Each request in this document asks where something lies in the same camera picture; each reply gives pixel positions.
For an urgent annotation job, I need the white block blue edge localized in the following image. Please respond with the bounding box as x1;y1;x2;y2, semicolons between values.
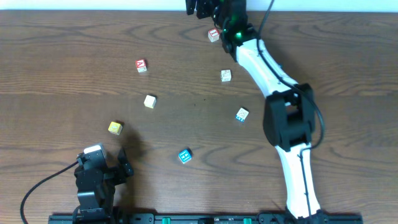
235;108;249;123

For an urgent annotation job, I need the cream plain block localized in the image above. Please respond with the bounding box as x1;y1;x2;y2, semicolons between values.
144;95;157;109

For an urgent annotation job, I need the yellow block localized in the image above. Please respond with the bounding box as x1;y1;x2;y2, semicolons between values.
108;121;123;135

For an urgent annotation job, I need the blue letter H block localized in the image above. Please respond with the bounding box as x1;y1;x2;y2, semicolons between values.
178;149;192;164

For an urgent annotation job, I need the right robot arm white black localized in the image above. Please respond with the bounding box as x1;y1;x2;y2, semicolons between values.
185;0;325;223

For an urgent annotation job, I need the red letter A block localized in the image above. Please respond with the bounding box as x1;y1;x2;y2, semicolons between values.
135;59;147;73

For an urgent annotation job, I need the red letter I block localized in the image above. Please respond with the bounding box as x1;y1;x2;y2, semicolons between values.
208;28;220;42

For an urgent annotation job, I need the white picture block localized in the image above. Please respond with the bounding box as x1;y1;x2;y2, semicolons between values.
220;70;232;82

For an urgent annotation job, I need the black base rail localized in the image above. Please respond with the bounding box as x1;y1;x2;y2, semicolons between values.
48;212;364;224

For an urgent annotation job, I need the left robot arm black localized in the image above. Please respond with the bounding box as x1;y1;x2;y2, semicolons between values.
72;148;134;223

